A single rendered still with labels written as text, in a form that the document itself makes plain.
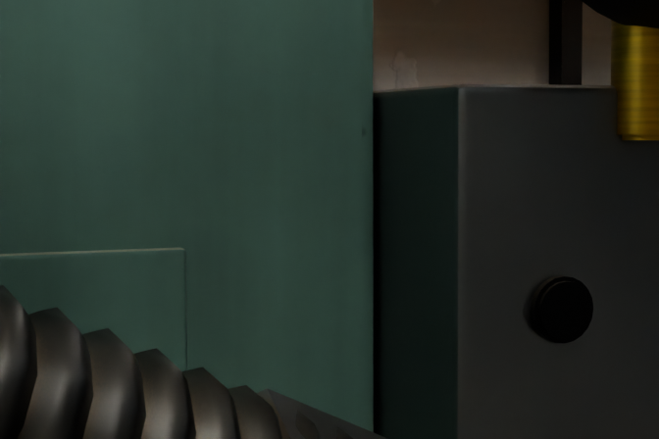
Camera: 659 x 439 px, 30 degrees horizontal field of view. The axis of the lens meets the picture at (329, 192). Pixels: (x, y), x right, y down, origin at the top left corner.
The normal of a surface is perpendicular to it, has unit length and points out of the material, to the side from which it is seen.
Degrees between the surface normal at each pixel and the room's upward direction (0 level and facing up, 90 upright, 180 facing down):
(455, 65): 90
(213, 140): 90
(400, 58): 90
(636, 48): 90
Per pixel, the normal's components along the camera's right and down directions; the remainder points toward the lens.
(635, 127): -0.62, 0.04
